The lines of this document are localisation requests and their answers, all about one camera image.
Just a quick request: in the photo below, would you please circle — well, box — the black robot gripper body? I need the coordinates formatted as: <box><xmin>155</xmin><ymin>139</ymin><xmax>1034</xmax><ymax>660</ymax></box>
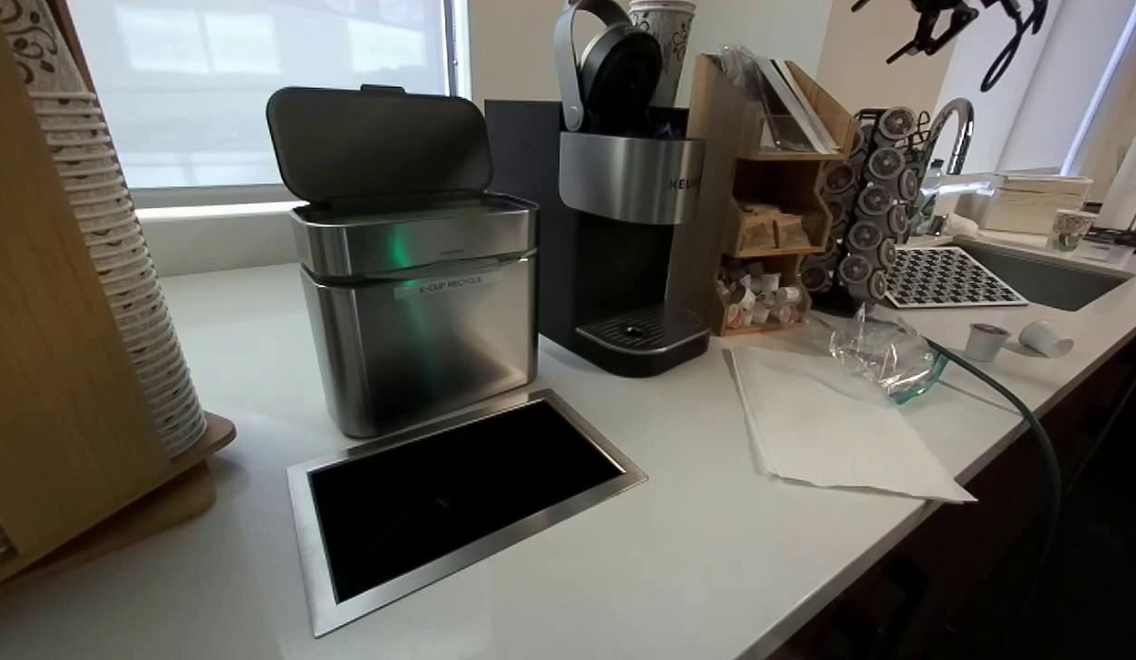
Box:
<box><xmin>944</xmin><ymin>0</ymin><xmax>1049</xmax><ymax>23</ymax></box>

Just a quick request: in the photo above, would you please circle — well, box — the black rotating pod rack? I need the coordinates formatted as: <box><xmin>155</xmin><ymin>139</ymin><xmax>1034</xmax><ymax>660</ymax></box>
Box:
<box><xmin>803</xmin><ymin>106</ymin><xmax>924</xmax><ymax>316</ymax></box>

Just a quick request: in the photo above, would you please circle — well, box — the white coffee pod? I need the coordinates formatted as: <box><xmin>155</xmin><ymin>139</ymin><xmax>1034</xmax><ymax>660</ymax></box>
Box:
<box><xmin>964</xmin><ymin>321</ymin><xmax>1009</xmax><ymax>364</ymax></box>
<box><xmin>1020</xmin><ymin>321</ymin><xmax>1075</xmax><ymax>355</ymax></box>

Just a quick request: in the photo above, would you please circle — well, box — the black silver coffee machine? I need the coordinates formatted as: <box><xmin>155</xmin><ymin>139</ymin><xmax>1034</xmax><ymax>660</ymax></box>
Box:
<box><xmin>483</xmin><ymin>0</ymin><xmax>706</xmax><ymax>376</ymax></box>

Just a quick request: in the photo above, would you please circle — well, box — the white coffee pod lying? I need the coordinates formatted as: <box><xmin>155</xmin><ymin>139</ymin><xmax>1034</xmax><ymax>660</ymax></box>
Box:
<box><xmin>1020</xmin><ymin>321</ymin><xmax>1075</xmax><ymax>355</ymax></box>

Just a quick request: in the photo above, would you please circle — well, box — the chrome sink faucet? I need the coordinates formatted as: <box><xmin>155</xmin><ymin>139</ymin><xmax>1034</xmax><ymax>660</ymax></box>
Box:
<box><xmin>924</xmin><ymin>98</ymin><xmax>996</xmax><ymax>197</ymax></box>

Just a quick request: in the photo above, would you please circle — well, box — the wooden condiment organizer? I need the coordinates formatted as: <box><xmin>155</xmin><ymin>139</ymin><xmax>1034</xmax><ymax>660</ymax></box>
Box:
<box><xmin>666</xmin><ymin>50</ymin><xmax>856</xmax><ymax>332</ymax></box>

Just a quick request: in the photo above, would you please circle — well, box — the patterned paper cup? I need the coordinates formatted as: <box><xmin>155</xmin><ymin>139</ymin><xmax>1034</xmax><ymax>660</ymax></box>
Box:
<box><xmin>629</xmin><ymin>0</ymin><xmax>695</xmax><ymax>106</ymax></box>

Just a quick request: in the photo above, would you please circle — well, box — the white box by sink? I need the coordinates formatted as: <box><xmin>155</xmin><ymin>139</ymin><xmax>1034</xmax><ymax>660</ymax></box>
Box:
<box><xmin>974</xmin><ymin>177</ymin><xmax>1091</xmax><ymax>235</ymax></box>

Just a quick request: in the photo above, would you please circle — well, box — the checkerboard calibration board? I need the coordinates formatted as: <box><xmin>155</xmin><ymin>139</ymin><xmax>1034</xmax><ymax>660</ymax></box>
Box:
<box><xmin>886</xmin><ymin>246</ymin><xmax>1027</xmax><ymax>311</ymax></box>

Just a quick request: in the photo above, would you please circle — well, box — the clear glass bowl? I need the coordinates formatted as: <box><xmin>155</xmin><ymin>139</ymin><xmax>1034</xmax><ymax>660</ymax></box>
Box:
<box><xmin>830</xmin><ymin>307</ymin><xmax>944</xmax><ymax>406</ymax></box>

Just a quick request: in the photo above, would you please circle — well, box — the white paper sheet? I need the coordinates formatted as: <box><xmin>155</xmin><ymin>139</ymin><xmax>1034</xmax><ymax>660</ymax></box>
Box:
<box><xmin>725</xmin><ymin>345</ymin><xmax>971</xmax><ymax>502</ymax></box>

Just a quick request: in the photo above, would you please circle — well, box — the stainless steel trash bin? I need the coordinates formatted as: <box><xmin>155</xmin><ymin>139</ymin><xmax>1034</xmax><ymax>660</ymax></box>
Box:
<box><xmin>264</xmin><ymin>83</ymin><xmax>536</xmax><ymax>441</ymax></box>

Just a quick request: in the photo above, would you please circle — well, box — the steel framed counter opening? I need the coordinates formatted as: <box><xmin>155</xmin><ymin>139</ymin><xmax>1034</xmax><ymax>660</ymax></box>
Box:
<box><xmin>285</xmin><ymin>389</ymin><xmax>643</xmax><ymax>637</ymax></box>

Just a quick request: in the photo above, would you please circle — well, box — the stack of paper cups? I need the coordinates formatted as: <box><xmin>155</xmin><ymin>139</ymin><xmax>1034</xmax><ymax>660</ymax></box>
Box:
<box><xmin>0</xmin><ymin>0</ymin><xmax>211</xmax><ymax>463</ymax></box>

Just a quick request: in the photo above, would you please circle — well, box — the wooden cup dispenser stand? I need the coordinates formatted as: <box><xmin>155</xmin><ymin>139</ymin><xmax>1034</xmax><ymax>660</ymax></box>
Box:
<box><xmin>0</xmin><ymin>0</ymin><xmax>236</xmax><ymax>590</ymax></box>

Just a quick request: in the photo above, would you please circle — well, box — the dark green cable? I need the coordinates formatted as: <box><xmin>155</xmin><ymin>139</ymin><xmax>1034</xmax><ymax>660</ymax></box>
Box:
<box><xmin>919</xmin><ymin>338</ymin><xmax>1068</xmax><ymax>542</ymax></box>

